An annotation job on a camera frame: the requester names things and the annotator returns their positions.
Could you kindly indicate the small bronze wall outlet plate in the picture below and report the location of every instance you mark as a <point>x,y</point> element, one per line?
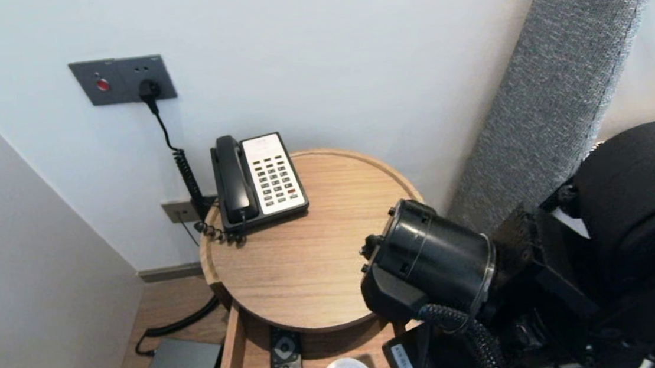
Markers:
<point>174,212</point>

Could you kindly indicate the black TV remote control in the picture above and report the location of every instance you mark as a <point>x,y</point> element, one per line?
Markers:
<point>285,359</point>

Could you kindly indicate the black telephone base white keypad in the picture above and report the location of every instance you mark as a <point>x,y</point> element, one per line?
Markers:
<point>273,177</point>

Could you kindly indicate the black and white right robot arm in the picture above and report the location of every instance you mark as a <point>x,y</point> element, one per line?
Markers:
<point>650,209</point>

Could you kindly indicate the black power plug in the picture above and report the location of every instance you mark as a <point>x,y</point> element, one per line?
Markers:
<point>150,91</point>

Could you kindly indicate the grey switch panel red button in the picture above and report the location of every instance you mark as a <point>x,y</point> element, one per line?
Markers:
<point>95,84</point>

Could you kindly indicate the black telephone handset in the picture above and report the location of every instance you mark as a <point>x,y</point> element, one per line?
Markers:
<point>233,180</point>

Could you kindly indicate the round wooden side table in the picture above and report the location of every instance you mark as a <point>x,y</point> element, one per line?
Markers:
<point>298,257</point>

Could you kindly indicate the grey fabric headboard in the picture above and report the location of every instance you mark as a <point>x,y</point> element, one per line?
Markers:
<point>560,69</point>

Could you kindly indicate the grey power adapter box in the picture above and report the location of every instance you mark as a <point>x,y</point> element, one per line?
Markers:
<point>183,362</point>

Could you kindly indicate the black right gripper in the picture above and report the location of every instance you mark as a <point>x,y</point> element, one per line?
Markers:
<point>417,360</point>

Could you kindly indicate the grey wall socket panel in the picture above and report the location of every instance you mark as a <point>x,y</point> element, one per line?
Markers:
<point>145,68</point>

